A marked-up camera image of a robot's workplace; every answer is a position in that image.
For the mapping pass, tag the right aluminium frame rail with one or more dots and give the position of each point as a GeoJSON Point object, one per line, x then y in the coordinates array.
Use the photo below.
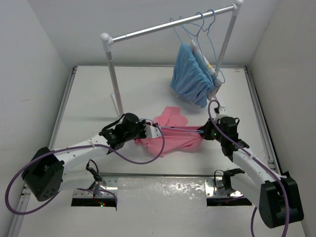
{"type": "Point", "coordinates": [263, 128]}

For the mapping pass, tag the left aluminium frame rail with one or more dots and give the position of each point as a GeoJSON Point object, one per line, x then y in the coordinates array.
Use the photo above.
{"type": "Point", "coordinates": [28, 125]}

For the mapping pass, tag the aluminium frame rail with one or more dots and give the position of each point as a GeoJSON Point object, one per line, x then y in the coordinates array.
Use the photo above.
{"type": "Point", "coordinates": [263, 128]}
{"type": "Point", "coordinates": [28, 125]}

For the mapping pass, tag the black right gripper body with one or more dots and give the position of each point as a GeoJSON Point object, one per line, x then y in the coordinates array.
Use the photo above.
{"type": "Point", "coordinates": [211, 134]}

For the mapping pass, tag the light blue wire hanger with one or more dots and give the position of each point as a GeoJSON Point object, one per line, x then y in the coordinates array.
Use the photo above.
{"type": "Point", "coordinates": [170, 128]}

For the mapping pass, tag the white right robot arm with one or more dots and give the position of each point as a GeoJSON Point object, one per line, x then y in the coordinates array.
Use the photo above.
{"type": "Point", "coordinates": [276, 197]}

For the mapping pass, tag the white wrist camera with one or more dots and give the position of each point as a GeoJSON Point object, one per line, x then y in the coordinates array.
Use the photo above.
{"type": "Point", "coordinates": [152, 132]}
{"type": "Point", "coordinates": [220, 112]}

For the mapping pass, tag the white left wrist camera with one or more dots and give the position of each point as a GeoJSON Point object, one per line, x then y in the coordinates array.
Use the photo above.
{"type": "Point", "coordinates": [152, 132]}

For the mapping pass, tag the blue garment on hanger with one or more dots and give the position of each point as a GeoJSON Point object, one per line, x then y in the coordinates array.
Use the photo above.
{"type": "Point", "coordinates": [189, 81]}

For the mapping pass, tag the pink t shirt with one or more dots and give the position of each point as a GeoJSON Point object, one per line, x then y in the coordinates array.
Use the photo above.
{"type": "Point", "coordinates": [171, 142]}

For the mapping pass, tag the white patterned garment on hanger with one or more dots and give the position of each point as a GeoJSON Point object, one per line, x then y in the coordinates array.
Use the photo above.
{"type": "Point", "coordinates": [207, 69]}

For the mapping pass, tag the white clothes rack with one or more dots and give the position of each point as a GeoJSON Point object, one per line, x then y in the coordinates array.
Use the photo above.
{"type": "Point", "coordinates": [108, 41]}

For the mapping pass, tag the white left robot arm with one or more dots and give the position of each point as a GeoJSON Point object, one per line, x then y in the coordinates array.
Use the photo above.
{"type": "Point", "coordinates": [53, 171]}

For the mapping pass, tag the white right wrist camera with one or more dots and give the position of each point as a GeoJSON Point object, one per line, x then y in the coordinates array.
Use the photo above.
{"type": "Point", "coordinates": [220, 112]}

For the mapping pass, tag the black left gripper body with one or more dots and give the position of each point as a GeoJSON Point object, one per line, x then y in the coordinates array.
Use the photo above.
{"type": "Point", "coordinates": [138, 131]}

